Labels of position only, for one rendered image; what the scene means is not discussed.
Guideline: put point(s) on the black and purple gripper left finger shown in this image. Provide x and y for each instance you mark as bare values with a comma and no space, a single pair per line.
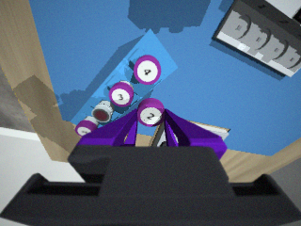
114,132

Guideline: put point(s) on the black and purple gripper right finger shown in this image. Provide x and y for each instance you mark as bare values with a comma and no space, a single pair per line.
190,134

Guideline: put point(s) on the white rectangular console with lamps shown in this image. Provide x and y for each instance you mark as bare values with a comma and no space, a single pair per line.
267,30

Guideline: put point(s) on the purple round cap with white numbered dot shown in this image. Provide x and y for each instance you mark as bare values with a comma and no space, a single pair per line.
151,112

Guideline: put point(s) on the blue work mat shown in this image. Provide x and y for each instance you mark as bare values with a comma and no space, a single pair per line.
83,41

